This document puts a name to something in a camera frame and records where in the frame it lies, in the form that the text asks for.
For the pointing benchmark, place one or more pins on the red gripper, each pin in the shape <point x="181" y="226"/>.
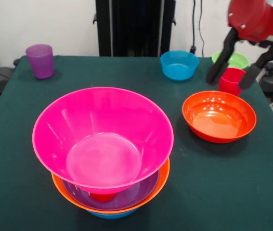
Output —
<point x="254" y="19"/>

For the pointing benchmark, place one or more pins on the crimson cup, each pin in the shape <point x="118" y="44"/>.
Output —
<point x="230" y="84"/>

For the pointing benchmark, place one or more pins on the orange bowl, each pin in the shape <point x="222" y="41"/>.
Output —
<point x="161" y="178"/>

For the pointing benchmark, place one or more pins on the pink bowl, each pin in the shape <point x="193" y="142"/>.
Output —
<point x="97" y="125"/>

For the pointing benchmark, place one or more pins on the purple bowl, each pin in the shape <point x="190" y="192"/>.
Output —
<point x="136" y="197"/>

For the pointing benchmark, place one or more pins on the red cup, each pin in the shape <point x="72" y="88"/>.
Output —
<point x="102" y="197"/>

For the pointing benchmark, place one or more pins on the large blue bowl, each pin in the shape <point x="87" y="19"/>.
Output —
<point x="112" y="214"/>

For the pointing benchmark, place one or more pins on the red-orange bowl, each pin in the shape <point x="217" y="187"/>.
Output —
<point x="218" y="115"/>

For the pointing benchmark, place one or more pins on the small blue bowl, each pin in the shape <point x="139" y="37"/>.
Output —
<point x="179" y="67"/>

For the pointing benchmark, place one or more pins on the purple cup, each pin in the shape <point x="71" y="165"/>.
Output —
<point x="40" y="60"/>

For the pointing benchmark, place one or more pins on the dark green tablecloth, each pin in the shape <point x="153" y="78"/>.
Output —
<point x="30" y="108"/>

